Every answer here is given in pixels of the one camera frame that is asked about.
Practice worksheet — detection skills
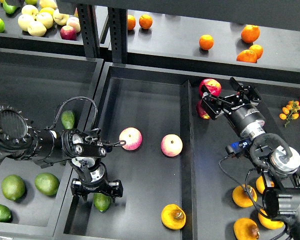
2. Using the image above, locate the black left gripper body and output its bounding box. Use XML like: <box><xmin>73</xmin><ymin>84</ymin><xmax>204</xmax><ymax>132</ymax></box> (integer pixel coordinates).
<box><xmin>77</xmin><ymin>172</ymin><xmax>109</xmax><ymax>196</ymax></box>

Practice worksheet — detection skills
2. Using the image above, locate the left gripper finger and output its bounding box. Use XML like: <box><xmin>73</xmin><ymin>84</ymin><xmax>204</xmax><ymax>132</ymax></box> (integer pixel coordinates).
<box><xmin>107</xmin><ymin>179</ymin><xmax>124</xmax><ymax>203</ymax></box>
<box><xmin>70</xmin><ymin>178</ymin><xmax>88</xmax><ymax>202</ymax></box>

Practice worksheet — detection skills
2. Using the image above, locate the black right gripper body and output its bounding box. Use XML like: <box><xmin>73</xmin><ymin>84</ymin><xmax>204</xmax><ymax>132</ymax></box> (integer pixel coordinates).
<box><xmin>226</xmin><ymin>103</ymin><xmax>265</xmax><ymax>137</ymax></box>

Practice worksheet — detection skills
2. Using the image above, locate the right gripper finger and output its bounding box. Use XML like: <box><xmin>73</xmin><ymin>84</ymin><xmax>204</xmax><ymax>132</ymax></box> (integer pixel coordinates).
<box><xmin>229</xmin><ymin>77</ymin><xmax>261</xmax><ymax>110</ymax></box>
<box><xmin>201</xmin><ymin>85</ymin><xmax>234</xmax><ymax>120</ymax></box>

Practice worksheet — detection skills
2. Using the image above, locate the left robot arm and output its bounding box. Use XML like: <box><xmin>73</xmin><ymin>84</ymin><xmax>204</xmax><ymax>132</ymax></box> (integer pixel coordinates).
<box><xmin>0</xmin><ymin>103</ymin><xmax>126</xmax><ymax>199</ymax></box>

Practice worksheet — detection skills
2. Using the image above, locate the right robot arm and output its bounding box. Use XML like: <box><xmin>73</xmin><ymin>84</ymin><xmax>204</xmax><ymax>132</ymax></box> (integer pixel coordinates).
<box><xmin>199</xmin><ymin>77</ymin><xmax>300</xmax><ymax>240</ymax></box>

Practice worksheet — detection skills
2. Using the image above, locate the round green avocado right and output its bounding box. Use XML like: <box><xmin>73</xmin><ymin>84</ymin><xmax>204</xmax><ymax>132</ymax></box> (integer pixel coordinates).
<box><xmin>34</xmin><ymin>172</ymin><xmax>60</xmax><ymax>196</ymax></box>

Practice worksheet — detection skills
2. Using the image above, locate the round green avocado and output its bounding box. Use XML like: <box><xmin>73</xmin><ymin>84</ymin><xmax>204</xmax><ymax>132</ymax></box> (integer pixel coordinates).
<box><xmin>1</xmin><ymin>174</ymin><xmax>26</xmax><ymax>201</ymax></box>
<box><xmin>34</xmin><ymin>172</ymin><xmax>60</xmax><ymax>196</ymax></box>

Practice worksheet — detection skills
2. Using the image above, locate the round green avocado left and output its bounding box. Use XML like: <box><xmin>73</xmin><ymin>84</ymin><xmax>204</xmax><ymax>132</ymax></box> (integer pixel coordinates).
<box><xmin>1</xmin><ymin>174</ymin><xmax>26</xmax><ymax>201</ymax></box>

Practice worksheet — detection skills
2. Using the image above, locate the upright dark avocado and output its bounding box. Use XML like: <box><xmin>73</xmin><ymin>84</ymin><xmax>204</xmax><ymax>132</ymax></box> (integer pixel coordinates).
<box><xmin>61</xmin><ymin>110</ymin><xmax>76</xmax><ymax>130</ymax></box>

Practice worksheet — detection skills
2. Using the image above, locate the yellow pear bottom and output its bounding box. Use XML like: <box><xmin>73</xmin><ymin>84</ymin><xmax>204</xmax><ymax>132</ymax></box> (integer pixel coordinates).
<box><xmin>233</xmin><ymin>218</ymin><xmax>260</xmax><ymax>240</ymax></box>

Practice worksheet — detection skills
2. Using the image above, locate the pale yellow pear right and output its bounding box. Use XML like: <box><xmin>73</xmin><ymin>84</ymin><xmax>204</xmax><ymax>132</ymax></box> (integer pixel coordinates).
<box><xmin>52</xmin><ymin>9</ymin><xmax>70</xmax><ymax>26</ymax></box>

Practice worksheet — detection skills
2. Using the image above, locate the pale yellow pear centre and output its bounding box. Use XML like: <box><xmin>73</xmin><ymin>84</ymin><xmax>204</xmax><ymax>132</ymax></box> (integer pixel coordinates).
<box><xmin>36</xmin><ymin>12</ymin><xmax>54</xmax><ymax>29</ymax></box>

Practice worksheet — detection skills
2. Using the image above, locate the pale yellow pear left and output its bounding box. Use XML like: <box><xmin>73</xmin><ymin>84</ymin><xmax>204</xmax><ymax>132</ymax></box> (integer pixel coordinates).
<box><xmin>17</xmin><ymin>14</ymin><xmax>35</xmax><ymax>32</ymax></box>

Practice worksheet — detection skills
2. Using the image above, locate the dark red apple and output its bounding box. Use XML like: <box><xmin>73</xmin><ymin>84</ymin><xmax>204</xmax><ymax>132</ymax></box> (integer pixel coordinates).
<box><xmin>196</xmin><ymin>100</ymin><xmax>210</xmax><ymax>120</ymax></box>

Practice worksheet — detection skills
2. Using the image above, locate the bright red apple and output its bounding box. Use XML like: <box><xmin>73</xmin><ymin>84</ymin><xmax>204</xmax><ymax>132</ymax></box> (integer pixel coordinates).
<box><xmin>198</xmin><ymin>78</ymin><xmax>222</xmax><ymax>98</ymax></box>

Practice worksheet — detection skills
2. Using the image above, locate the black bin divider right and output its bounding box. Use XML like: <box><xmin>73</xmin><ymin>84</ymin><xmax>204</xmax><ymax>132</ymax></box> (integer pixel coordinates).
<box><xmin>245</xmin><ymin>86</ymin><xmax>300</xmax><ymax>186</ymax></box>

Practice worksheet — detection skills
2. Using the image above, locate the black bin divider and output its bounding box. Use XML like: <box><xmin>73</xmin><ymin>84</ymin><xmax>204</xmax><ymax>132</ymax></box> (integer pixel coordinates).
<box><xmin>245</xmin><ymin>86</ymin><xmax>300</xmax><ymax>186</ymax></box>
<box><xmin>180</xmin><ymin>80</ymin><xmax>198</xmax><ymax>240</ymax></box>

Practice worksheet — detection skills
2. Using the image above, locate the orange cherry tomato cluster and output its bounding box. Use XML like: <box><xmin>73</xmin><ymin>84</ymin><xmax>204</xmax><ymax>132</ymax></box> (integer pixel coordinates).
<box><xmin>279</xmin><ymin>100</ymin><xmax>300</xmax><ymax>128</ymax></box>

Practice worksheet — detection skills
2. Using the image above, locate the orange front right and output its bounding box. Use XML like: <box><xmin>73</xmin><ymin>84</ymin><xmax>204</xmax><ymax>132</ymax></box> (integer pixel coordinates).
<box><xmin>236</xmin><ymin>49</ymin><xmax>258</xmax><ymax>63</ymax></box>

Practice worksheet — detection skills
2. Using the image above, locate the orange small right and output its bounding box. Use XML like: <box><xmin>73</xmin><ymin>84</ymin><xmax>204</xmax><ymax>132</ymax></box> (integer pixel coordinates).
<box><xmin>249</xmin><ymin>44</ymin><xmax>264</xmax><ymax>59</ymax></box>

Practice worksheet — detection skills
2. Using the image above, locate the pink apple left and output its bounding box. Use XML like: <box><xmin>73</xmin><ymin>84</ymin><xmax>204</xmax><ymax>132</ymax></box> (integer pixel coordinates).
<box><xmin>119</xmin><ymin>127</ymin><xmax>143</xmax><ymax>151</ymax></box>

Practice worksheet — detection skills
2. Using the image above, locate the pink apple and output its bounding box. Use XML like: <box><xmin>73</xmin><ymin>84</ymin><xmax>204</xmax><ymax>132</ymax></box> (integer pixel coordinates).
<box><xmin>119</xmin><ymin>127</ymin><xmax>143</xmax><ymax>151</ymax></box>
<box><xmin>160</xmin><ymin>134</ymin><xmax>183</xmax><ymax>157</ymax></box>

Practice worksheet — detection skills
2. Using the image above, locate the pink apple right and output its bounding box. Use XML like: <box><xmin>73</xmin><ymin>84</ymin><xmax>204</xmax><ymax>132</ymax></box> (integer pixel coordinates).
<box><xmin>160</xmin><ymin>134</ymin><xmax>183</xmax><ymax>157</ymax></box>

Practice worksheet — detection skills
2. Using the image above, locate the orange middle shelf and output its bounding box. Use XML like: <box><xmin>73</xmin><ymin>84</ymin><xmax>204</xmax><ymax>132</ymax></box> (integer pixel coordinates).
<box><xmin>199</xmin><ymin>34</ymin><xmax>214</xmax><ymax>51</ymax></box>

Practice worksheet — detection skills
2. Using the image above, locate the large orange top right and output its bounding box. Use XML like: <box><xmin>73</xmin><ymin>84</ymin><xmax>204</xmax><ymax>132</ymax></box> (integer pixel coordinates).
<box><xmin>241</xmin><ymin>24</ymin><xmax>261</xmax><ymax>44</ymax></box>

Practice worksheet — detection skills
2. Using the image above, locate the black bin divider left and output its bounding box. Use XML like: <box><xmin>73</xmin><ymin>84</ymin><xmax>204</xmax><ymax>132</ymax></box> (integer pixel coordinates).
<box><xmin>180</xmin><ymin>80</ymin><xmax>198</xmax><ymax>240</ymax></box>

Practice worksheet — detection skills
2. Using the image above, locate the orange back left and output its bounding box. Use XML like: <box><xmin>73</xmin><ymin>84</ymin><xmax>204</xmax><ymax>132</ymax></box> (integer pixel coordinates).
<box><xmin>127</xmin><ymin>14</ymin><xmax>136</xmax><ymax>31</ymax></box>

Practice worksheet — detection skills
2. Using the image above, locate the red apple on shelf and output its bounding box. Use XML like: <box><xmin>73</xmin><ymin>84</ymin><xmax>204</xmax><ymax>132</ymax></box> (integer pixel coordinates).
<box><xmin>60</xmin><ymin>25</ymin><xmax>77</xmax><ymax>41</ymax></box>

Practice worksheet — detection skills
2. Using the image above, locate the pale pink peach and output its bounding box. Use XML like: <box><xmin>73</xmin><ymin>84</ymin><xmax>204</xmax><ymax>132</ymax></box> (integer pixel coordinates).
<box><xmin>66</xmin><ymin>16</ymin><xmax>81</xmax><ymax>34</ymax></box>

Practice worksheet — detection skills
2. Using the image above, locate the yellow lemon on shelf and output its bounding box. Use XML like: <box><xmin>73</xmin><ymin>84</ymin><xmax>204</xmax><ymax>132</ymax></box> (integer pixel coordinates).
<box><xmin>39</xmin><ymin>7</ymin><xmax>55</xmax><ymax>16</ymax></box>

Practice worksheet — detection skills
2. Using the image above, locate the black shelf post right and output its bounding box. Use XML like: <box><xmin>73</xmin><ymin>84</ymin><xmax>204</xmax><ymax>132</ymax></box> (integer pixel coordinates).
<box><xmin>107</xmin><ymin>7</ymin><xmax>128</xmax><ymax>64</ymax></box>

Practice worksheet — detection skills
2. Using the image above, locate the black shelf post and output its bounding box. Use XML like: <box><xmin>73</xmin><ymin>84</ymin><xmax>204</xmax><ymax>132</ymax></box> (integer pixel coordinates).
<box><xmin>107</xmin><ymin>7</ymin><xmax>128</xmax><ymax>64</ymax></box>
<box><xmin>77</xmin><ymin>3</ymin><xmax>100</xmax><ymax>58</ymax></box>

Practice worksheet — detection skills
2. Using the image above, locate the black shelf post left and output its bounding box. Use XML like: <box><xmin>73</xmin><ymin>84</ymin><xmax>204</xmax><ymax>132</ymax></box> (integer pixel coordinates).
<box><xmin>77</xmin><ymin>3</ymin><xmax>100</xmax><ymax>58</ymax></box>

